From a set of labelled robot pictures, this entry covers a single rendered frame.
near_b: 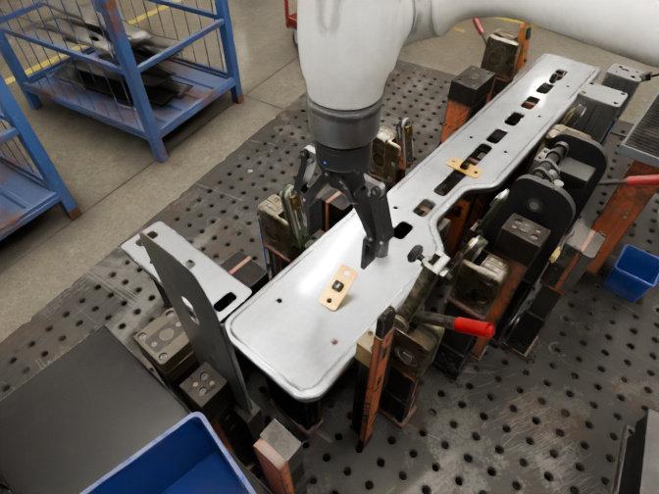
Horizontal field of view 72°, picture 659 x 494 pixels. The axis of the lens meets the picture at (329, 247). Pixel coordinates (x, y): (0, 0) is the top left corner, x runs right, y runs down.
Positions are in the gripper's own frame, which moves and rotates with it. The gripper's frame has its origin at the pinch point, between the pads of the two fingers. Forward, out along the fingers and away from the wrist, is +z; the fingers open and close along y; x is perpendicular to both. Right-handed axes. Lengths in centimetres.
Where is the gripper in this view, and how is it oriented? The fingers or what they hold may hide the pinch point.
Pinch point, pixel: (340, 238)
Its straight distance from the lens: 72.6
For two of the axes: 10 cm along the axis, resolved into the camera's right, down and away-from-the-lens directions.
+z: 0.0, 6.5, 7.6
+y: -7.7, -4.9, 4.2
